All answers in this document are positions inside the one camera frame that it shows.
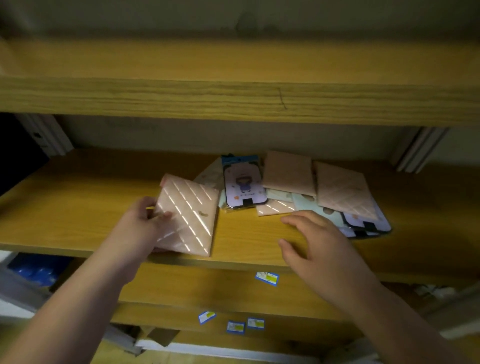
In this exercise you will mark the cartoon girl card packets stack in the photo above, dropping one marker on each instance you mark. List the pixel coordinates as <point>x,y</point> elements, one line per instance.
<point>367,225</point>
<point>347,233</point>

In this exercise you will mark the person's left hand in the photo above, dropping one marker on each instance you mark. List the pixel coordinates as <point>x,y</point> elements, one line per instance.
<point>131,240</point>

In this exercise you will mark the blue yellow price label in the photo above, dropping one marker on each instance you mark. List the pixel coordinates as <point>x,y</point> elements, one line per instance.
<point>267,278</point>
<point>235,327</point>
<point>206,317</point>
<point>255,323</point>

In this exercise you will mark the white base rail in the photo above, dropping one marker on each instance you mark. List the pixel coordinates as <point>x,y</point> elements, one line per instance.
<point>225,352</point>

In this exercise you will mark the purple cartoon girl card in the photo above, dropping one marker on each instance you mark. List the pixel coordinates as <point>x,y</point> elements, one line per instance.
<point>243,183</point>

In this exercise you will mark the person's right forearm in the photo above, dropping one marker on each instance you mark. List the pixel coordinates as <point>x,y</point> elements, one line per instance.
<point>405,337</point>

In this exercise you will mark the blue plastic bag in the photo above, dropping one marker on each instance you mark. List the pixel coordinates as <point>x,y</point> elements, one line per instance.
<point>37,268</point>

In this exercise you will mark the person's right hand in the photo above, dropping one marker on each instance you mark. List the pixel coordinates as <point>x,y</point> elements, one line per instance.
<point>330,266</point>

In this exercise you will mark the dark blue box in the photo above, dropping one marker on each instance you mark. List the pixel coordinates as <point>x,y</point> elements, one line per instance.
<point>18,157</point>

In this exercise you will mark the person's left forearm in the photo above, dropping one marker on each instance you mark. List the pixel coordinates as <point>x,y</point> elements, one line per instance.
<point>63,318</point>

